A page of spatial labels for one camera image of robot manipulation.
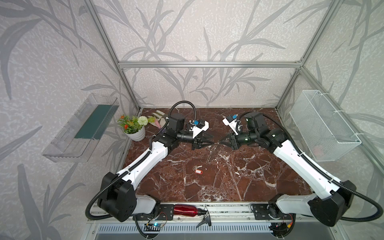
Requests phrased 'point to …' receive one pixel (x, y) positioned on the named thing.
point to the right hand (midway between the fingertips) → (220, 136)
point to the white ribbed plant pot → (137, 136)
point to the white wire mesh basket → (328, 135)
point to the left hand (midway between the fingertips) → (213, 136)
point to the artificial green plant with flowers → (132, 125)
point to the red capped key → (197, 171)
